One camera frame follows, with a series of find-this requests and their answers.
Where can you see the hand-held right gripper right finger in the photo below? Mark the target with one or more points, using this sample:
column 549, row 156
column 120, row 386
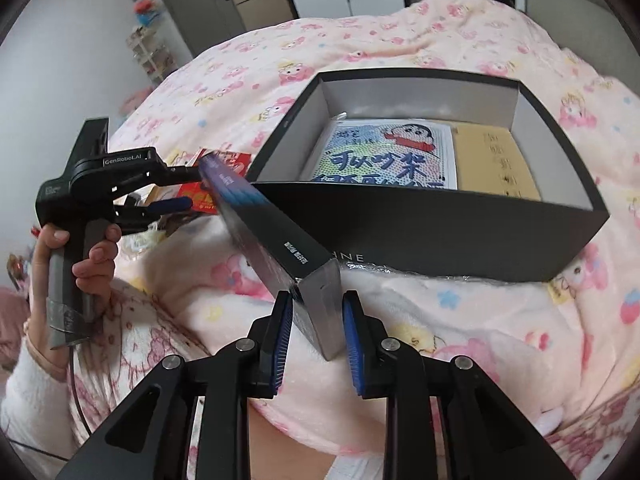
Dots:
column 352, row 345

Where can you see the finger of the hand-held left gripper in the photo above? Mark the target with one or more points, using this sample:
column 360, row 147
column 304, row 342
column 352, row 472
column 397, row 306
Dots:
column 170, row 206
column 175, row 174

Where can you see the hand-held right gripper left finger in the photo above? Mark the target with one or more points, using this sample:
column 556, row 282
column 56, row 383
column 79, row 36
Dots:
column 280, row 345

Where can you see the dark slim box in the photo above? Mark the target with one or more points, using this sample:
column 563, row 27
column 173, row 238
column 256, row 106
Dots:
column 265, row 230

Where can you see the black cardboard box container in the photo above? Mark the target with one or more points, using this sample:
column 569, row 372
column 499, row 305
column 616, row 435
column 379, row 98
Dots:
column 450, row 230

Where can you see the person's left forearm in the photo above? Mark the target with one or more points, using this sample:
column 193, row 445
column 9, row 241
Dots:
column 30, row 400

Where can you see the person's left hand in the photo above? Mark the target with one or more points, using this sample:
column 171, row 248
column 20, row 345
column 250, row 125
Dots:
column 92, row 270

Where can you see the red packet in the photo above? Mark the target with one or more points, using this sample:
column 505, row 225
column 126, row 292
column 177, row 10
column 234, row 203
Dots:
column 200, row 197

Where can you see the small shelf rack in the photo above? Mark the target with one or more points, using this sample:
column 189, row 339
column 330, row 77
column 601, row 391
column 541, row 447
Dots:
column 150, row 55

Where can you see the person's pink printed pajamas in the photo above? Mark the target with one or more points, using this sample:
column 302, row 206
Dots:
column 150, row 340

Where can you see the plush toy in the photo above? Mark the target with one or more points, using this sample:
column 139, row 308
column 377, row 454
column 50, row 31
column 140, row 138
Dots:
column 146, row 11

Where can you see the cartoon print picture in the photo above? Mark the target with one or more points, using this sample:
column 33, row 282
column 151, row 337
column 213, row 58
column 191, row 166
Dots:
column 380, row 155

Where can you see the tan envelope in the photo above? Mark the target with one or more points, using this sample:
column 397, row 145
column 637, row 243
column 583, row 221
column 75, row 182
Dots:
column 495, row 165

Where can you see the pink printed blanket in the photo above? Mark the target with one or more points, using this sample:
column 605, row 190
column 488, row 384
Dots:
column 400, row 50

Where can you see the beige sofa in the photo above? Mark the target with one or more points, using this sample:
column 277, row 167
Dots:
column 575, row 5

